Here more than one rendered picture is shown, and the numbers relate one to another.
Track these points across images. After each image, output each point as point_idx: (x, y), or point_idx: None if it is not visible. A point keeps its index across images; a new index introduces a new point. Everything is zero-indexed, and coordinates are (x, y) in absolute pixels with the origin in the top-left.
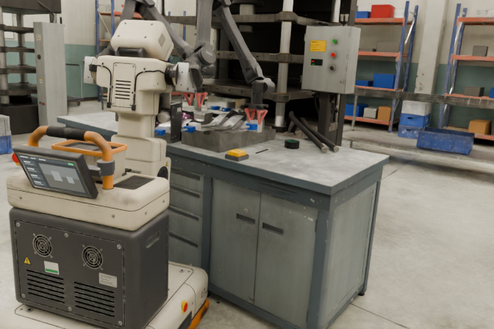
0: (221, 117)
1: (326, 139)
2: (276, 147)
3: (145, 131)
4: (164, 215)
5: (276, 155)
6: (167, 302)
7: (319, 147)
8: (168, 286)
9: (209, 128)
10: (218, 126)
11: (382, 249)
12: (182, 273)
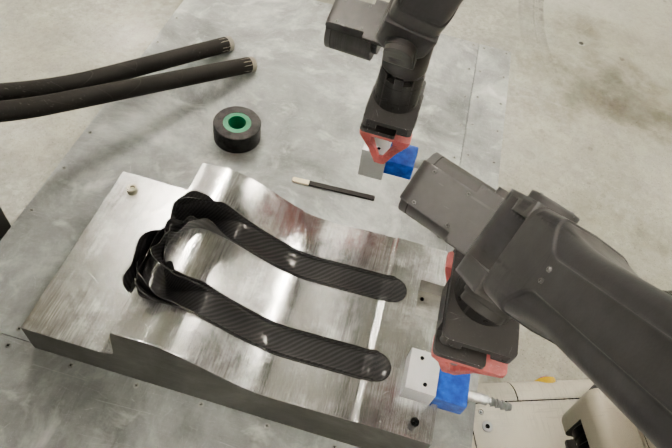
0: (199, 337)
1: (182, 48)
2: (270, 169)
3: None
4: None
5: (360, 154)
6: (576, 397)
7: (243, 70)
8: (542, 422)
9: (390, 326)
10: (290, 327)
11: (30, 170)
12: (493, 419)
